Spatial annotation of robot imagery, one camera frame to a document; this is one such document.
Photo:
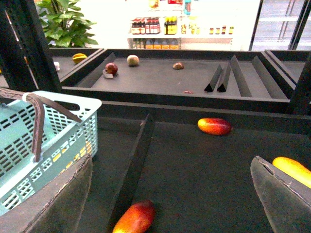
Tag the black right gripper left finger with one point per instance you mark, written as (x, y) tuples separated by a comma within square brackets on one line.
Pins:
[(57, 207)]

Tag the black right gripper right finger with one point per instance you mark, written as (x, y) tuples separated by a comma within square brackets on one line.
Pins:
[(286, 201)]

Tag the yellow lemon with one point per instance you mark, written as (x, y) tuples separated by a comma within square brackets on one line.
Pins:
[(70, 153)]

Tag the light blue plastic basket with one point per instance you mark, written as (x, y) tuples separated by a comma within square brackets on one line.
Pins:
[(20, 176)]

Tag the brown basket handle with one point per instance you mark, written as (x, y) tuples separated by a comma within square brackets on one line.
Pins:
[(38, 104)]

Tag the yellow orange mango lower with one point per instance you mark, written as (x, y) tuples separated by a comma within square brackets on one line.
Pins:
[(294, 169)]

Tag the red yellow mango upper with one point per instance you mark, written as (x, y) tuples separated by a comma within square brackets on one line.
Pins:
[(137, 218)]

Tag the red orange mango far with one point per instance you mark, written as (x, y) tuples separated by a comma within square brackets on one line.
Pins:
[(214, 126)]

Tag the black tray divider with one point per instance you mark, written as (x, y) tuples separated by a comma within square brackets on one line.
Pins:
[(124, 195)]

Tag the black fruit tray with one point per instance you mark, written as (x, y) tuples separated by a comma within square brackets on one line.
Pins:
[(199, 183), (154, 81)]

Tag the black long divider right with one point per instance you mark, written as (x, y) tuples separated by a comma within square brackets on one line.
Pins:
[(268, 81)]

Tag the black long divider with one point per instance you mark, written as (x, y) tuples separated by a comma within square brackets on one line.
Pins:
[(268, 81), (239, 76)]

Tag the white zip tie left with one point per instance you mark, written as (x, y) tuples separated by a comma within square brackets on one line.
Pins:
[(28, 96)]

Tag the black rear fruit tray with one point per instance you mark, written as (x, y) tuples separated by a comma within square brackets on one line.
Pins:
[(154, 81)]

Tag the black long divider left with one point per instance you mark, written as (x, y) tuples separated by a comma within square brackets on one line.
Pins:
[(239, 76)]

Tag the black triangular divider right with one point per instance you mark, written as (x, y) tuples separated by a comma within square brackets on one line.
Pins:
[(224, 78)]

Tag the black triangular divider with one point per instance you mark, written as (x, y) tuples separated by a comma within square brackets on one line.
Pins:
[(212, 83), (224, 78)]

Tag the black triangular divider left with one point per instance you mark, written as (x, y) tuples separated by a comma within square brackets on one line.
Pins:
[(212, 83)]

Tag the red pomegranate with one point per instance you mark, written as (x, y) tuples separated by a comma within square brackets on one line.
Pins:
[(111, 68)]

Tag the yellow starfruit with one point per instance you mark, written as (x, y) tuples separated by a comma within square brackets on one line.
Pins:
[(78, 57)]

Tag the pale green round fruit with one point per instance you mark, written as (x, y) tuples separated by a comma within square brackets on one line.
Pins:
[(133, 60)]

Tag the brown round fruit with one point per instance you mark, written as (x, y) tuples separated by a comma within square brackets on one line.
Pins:
[(178, 66)]

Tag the green potted plant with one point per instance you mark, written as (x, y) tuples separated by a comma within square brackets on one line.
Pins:
[(64, 25)]

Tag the white shelf with bottles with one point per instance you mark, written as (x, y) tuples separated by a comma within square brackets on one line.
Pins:
[(180, 24)]

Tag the black upright post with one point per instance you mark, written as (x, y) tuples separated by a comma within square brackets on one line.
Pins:
[(25, 58)]

